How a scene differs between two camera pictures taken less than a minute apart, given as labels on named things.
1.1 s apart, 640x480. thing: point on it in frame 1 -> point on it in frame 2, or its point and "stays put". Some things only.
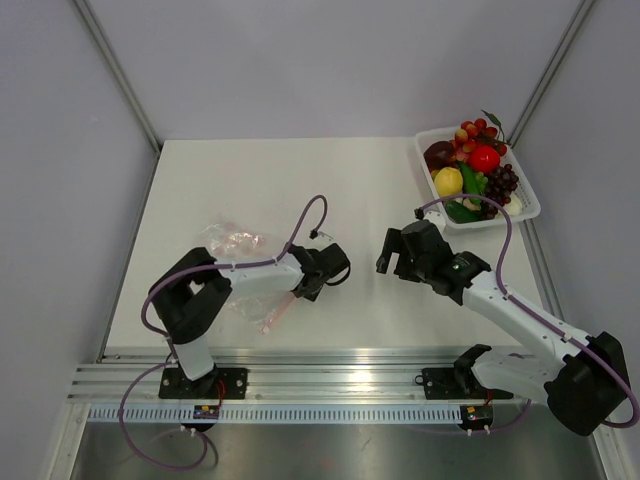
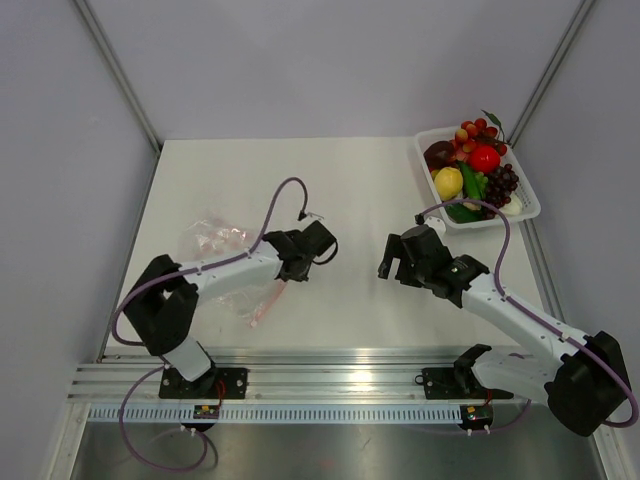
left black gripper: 309,297 -> 302,278
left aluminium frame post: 121,75 stays put
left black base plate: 221,383 stays put
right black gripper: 395,240 stays put
